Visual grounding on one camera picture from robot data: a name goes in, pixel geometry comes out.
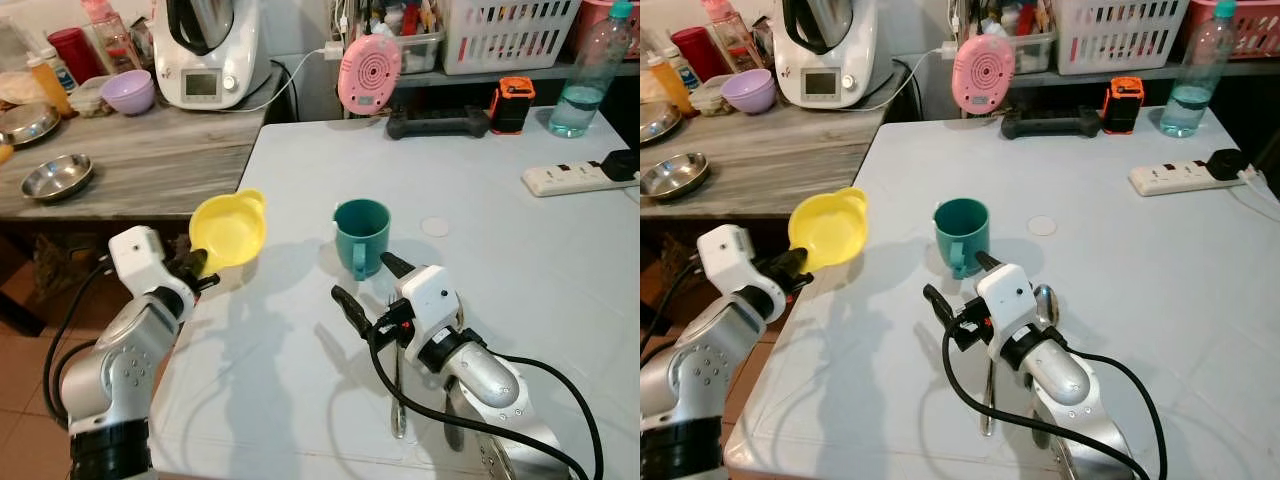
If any clear plastic storage box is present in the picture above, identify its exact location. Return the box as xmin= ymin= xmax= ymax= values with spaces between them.
xmin=975 ymin=0 xmax=1059 ymax=75
xmin=368 ymin=0 xmax=447 ymax=75

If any small steel bowl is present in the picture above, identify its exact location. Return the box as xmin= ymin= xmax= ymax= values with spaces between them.
xmin=641 ymin=152 xmax=713 ymax=201
xmin=20 ymin=153 xmax=96 ymax=204

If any white power strip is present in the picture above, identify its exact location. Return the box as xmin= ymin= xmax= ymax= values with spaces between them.
xmin=521 ymin=160 xmax=627 ymax=198
xmin=1129 ymin=160 xmax=1241 ymax=198

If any purple plastic bowl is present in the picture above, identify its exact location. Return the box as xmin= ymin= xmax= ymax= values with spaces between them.
xmin=101 ymin=69 xmax=157 ymax=117
xmin=720 ymin=68 xmax=778 ymax=116

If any black plug adapter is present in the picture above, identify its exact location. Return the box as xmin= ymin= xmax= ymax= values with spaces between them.
xmin=1207 ymin=147 xmax=1250 ymax=184
xmin=602 ymin=149 xmax=641 ymax=184

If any teal plastic mug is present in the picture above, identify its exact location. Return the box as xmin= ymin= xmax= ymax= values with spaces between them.
xmin=934 ymin=197 xmax=991 ymax=280
xmin=332 ymin=198 xmax=392 ymax=282

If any yellow plastic bowl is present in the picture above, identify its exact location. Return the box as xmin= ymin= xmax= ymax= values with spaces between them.
xmin=189 ymin=189 xmax=268 ymax=279
xmin=788 ymin=186 xmax=869 ymax=274

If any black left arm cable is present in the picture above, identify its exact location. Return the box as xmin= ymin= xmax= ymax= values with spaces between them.
xmin=640 ymin=258 xmax=703 ymax=353
xmin=41 ymin=255 xmax=113 ymax=426

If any small bottle blue label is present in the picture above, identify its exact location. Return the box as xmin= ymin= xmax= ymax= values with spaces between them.
xmin=664 ymin=45 xmax=702 ymax=93
xmin=40 ymin=45 xmax=80 ymax=97

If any white kitchen appliance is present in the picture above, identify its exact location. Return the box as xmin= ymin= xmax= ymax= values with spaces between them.
xmin=771 ymin=0 xmax=882 ymax=110
xmin=152 ymin=0 xmax=272 ymax=112

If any grey wooden side table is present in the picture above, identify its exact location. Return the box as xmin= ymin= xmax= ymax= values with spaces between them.
xmin=640 ymin=66 xmax=901 ymax=220
xmin=0 ymin=66 xmax=288 ymax=222

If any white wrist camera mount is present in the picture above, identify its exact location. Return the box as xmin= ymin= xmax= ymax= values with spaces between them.
xmin=108 ymin=226 xmax=197 ymax=313
xmin=697 ymin=224 xmax=787 ymax=313
xmin=395 ymin=265 xmax=464 ymax=347
xmin=975 ymin=263 xmax=1047 ymax=347

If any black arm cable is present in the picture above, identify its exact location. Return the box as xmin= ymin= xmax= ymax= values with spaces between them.
xmin=640 ymin=258 xmax=703 ymax=353
xmin=942 ymin=322 xmax=1171 ymax=480
xmin=366 ymin=318 xmax=607 ymax=480
xmin=41 ymin=255 xmax=113 ymax=426

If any steel fork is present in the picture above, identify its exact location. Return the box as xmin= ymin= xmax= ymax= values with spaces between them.
xmin=384 ymin=290 xmax=408 ymax=441

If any black dumbbell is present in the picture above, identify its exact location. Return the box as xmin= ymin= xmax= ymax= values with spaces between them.
xmin=1000 ymin=105 xmax=1105 ymax=141
xmin=386 ymin=105 xmax=492 ymax=141

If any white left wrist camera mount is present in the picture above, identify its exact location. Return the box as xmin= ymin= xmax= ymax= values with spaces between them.
xmin=697 ymin=224 xmax=787 ymax=313
xmin=108 ymin=226 xmax=197 ymax=313

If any clear water bottle teal cap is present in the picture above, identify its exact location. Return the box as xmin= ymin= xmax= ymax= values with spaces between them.
xmin=547 ymin=0 xmax=635 ymax=140
xmin=1159 ymin=0 xmax=1239 ymax=140

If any red canister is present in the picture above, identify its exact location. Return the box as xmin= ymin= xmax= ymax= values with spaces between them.
xmin=670 ymin=26 xmax=728 ymax=84
xmin=47 ymin=27 xmax=107 ymax=87

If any orange and black device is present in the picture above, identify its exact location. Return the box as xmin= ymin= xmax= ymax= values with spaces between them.
xmin=1101 ymin=76 xmax=1147 ymax=136
xmin=489 ymin=77 xmax=537 ymax=136

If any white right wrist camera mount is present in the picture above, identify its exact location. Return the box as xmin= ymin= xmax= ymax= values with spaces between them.
xmin=975 ymin=263 xmax=1047 ymax=347
xmin=395 ymin=265 xmax=464 ymax=347

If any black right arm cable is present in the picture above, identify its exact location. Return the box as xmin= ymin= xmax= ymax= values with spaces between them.
xmin=366 ymin=318 xmax=607 ymax=480
xmin=942 ymin=322 xmax=1171 ymax=480

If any orange sauce bottle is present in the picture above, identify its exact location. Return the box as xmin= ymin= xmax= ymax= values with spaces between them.
xmin=25 ymin=52 xmax=74 ymax=120
xmin=645 ymin=52 xmax=694 ymax=114

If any steel spoon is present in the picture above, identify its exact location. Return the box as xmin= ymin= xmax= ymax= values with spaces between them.
xmin=1032 ymin=283 xmax=1060 ymax=329

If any large steel bowl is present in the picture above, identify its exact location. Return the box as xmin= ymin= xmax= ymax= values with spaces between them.
xmin=0 ymin=102 xmax=62 ymax=150
xmin=640 ymin=100 xmax=684 ymax=147

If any grey shelf board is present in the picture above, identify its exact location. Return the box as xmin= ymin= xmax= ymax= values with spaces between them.
xmin=392 ymin=60 xmax=641 ymax=93
xmin=1008 ymin=58 xmax=1280 ymax=91

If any clear bottle pink cap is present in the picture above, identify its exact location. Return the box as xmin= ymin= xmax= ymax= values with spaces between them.
xmin=82 ymin=0 xmax=142 ymax=74
xmin=702 ymin=0 xmax=762 ymax=72

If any white charger cable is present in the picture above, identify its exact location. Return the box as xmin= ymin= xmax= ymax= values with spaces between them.
xmin=238 ymin=44 xmax=347 ymax=114
xmin=878 ymin=43 xmax=961 ymax=109

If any white plastic basket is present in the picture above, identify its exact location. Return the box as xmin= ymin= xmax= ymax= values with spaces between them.
xmin=1054 ymin=0 xmax=1192 ymax=75
xmin=440 ymin=0 xmax=582 ymax=77

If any small clear lidded container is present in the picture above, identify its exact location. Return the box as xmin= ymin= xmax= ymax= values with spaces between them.
xmin=70 ymin=77 xmax=114 ymax=120
xmin=690 ymin=75 xmax=737 ymax=117

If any pink round device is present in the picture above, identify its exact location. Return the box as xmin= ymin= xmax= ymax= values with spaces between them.
xmin=952 ymin=33 xmax=1018 ymax=115
xmin=338 ymin=33 xmax=403 ymax=117

